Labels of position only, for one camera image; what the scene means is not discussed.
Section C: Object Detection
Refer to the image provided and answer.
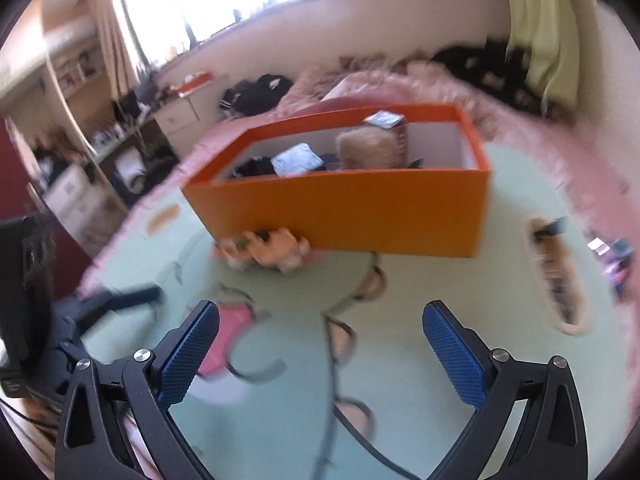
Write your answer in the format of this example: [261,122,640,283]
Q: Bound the green cartoon desktop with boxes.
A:
[80,140,631,480]

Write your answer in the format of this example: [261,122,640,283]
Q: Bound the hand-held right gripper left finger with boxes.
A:
[55,300,221,480]

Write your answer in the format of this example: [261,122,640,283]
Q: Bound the black clothes pile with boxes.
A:
[432,40,551,116]

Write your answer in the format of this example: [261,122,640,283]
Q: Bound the cluttered white desk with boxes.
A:
[30,105,176,256]

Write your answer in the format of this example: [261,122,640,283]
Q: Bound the orange cardboard box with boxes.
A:
[180,103,492,259]

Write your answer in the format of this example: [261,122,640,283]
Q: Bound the brown carton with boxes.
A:
[363,110,411,168]

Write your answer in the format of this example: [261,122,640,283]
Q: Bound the black white-striped clothes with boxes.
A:
[217,74,295,118]

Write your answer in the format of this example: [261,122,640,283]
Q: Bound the beige curtain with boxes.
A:
[95,0,146,101]

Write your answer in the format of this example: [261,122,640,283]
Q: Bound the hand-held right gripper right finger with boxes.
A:
[422,300,588,480]

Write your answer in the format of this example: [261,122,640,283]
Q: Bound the blue tin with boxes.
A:
[271,143,326,177]

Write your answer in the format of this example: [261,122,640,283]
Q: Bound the pink printed quilt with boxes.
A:
[277,57,501,116]

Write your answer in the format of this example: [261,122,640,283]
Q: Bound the white nightstand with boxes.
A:
[152,77,226,148]

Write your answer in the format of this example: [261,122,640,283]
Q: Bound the white fluffy scrunchie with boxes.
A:
[334,127,406,172]

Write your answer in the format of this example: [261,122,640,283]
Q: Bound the black lace doll dress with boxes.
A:
[232,156,281,178]

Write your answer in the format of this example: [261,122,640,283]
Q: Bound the small orange box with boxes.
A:
[175,72,213,97]

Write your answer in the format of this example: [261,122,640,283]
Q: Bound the green curtain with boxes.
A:
[505,0,596,108]

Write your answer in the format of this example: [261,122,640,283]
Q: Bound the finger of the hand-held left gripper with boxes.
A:
[52,285,163,336]

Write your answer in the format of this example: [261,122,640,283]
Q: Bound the black cable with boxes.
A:
[307,310,421,480]

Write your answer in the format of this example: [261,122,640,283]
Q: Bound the peach toy figure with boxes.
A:
[215,227,321,275]

